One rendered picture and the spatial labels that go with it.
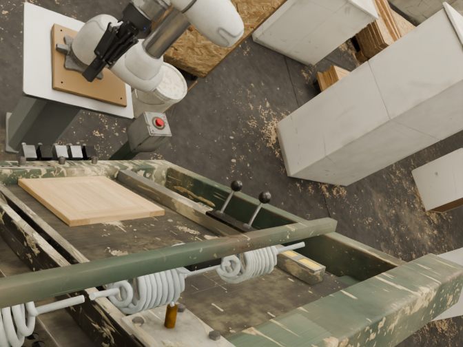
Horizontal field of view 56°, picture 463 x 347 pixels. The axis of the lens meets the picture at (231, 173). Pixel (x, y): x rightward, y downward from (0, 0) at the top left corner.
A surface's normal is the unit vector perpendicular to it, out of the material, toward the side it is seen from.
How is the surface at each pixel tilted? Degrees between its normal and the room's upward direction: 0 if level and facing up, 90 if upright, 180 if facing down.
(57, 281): 39
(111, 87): 2
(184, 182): 90
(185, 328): 51
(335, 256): 90
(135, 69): 80
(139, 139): 90
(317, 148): 90
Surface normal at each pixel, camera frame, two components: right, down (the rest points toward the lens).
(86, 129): 0.63, -0.41
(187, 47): 0.07, 0.88
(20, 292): 0.69, 0.26
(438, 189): -0.75, -0.13
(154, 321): 0.16, -0.96
